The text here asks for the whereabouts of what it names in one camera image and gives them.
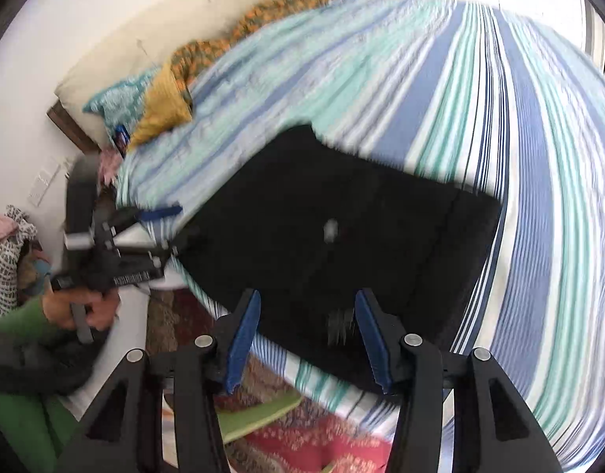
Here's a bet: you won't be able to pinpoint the black pants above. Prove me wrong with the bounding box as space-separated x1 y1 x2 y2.
178 124 501 392

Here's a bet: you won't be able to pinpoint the green sleeved left forearm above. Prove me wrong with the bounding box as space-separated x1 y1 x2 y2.
0 298 60 364

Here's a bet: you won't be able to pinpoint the person's left hand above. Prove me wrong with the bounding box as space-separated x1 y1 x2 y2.
41 284 122 332

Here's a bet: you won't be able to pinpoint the white mesh laundry bag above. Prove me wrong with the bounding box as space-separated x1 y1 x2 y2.
0 205 37 318

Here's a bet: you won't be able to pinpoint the teal floral pillow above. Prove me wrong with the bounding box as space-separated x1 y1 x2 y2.
82 66 160 156

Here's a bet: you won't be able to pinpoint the mustard yellow textured pillow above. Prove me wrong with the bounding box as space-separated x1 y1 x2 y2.
127 62 193 152

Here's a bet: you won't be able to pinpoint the orange green floral blanket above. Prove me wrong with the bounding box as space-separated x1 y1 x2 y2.
170 0 331 109

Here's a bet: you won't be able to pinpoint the striped blue green bedsheet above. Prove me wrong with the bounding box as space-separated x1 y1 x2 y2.
118 0 605 472

